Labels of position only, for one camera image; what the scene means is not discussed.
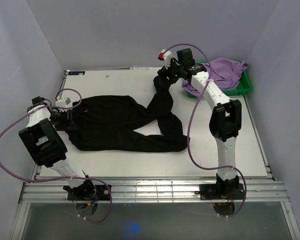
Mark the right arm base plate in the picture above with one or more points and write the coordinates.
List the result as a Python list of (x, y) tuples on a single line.
[(212, 192)]

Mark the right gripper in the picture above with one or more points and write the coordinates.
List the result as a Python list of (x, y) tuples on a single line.
[(163, 73)]

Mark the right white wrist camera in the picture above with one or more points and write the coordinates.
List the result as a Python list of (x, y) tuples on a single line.
[(166, 56)]

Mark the purple trousers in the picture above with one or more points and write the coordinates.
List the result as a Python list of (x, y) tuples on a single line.
[(225, 72)]

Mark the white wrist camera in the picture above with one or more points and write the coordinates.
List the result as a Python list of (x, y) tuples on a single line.
[(62, 103), (166, 56)]

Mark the black trousers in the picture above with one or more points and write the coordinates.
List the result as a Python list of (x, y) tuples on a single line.
[(113, 122)]

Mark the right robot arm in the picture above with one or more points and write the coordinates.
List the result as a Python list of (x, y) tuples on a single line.
[(226, 117)]

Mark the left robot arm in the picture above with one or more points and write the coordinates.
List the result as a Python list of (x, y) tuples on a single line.
[(47, 148)]

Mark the aluminium frame rail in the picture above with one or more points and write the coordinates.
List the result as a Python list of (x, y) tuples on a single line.
[(154, 191)]

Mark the papers behind table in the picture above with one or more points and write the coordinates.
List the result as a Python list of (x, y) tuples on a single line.
[(146, 68)]

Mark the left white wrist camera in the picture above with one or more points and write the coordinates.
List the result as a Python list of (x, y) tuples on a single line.
[(62, 103)]

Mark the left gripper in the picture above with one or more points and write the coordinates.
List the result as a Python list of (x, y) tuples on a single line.
[(68, 123)]

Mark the green plastic bin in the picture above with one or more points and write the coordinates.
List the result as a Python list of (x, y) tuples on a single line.
[(245, 85)]

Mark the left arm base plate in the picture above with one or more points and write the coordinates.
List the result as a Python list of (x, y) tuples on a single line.
[(99, 192)]

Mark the blue label sticker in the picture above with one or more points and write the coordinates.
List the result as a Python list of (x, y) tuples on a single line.
[(76, 73)]

